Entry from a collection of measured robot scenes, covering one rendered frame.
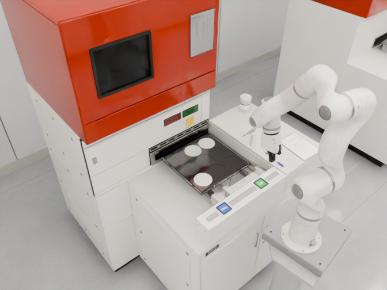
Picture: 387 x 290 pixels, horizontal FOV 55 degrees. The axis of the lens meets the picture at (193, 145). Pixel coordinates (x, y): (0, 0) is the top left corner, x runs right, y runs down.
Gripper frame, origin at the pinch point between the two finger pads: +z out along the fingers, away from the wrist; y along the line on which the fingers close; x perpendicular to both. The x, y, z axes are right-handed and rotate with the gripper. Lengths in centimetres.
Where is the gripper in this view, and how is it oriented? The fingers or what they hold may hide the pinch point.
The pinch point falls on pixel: (272, 157)
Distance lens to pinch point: 188.3
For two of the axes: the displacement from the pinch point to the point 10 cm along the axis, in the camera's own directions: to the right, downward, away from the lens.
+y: 6.3, 3.3, -7.0
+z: 1.3, 8.5, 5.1
